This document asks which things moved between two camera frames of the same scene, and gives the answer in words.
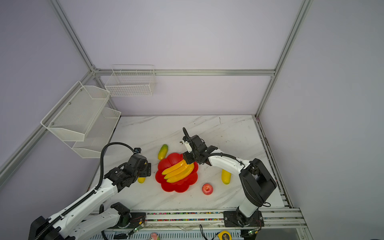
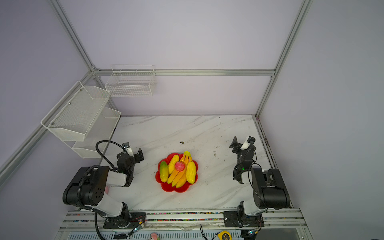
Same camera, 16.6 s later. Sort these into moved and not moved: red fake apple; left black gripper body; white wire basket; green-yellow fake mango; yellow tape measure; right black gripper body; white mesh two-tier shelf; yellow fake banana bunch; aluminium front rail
Moved: yellow fake banana bunch; right black gripper body; red fake apple; left black gripper body; green-yellow fake mango
Not moved: aluminium front rail; white wire basket; white mesh two-tier shelf; yellow tape measure
